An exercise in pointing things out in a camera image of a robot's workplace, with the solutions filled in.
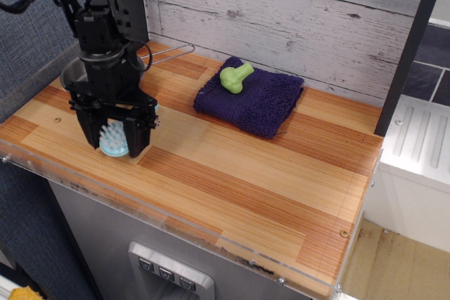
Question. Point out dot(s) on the stainless steel bowl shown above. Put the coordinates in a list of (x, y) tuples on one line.
[(75, 70)]

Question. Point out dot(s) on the grey control panel with buttons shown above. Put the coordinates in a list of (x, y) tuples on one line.
[(162, 277)]

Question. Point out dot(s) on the purple folded towel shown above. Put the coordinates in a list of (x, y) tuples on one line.
[(266, 101)]

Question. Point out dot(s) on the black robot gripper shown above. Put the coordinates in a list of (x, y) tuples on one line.
[(108, 50)]

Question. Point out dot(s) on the yellow object at corner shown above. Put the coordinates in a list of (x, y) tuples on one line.
[(24, 293)]

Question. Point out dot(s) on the green toy broccoli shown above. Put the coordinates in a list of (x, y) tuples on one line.
[(232, 78)]

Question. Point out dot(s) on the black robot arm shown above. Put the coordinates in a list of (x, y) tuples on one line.
[(71, 7)]

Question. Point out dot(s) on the black vertical post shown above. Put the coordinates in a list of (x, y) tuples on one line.
[(418, 28)]

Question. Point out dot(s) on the light blue brush spoon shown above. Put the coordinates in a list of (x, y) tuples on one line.
[(112, 137)]

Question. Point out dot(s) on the white ribbed sink unit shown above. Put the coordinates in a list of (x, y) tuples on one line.
[(410, 187)]

